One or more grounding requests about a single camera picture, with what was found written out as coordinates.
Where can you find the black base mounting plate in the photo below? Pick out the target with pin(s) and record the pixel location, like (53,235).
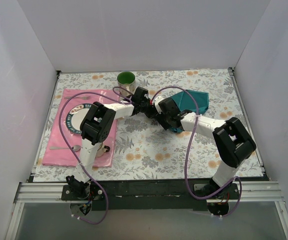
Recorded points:
(136,194)

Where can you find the floral tablecloth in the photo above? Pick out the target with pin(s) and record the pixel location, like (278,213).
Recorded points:
(144,149)

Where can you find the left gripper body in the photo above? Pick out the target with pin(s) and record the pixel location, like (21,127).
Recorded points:
(153,111)

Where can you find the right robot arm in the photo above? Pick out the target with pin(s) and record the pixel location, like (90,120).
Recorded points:
(233,142)

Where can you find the silver spoon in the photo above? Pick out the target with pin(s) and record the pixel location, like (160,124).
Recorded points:
(74,148)

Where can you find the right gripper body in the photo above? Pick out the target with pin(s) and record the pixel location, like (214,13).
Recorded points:
(164,122)

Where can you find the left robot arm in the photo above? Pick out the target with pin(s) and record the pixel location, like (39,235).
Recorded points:
(95,128)

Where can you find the silver fork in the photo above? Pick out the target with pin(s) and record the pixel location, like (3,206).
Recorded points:
(77,97)

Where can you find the aluminium frame rail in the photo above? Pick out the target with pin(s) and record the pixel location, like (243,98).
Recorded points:
(245,191)

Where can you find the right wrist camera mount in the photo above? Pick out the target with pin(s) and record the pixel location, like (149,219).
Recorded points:
(156,102)

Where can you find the teal cloth napkin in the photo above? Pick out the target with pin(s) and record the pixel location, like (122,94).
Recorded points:
(191,101)

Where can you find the cream enamel cup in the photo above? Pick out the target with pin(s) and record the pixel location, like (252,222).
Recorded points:
(102,150)

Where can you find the pink placemat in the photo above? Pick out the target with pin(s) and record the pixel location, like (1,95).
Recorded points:
(64,157)

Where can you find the white plate blue rim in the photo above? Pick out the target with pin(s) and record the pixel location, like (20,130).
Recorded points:
(75,117)

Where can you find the green inside floral mug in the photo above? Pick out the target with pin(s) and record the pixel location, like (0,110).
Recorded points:
(126,82)

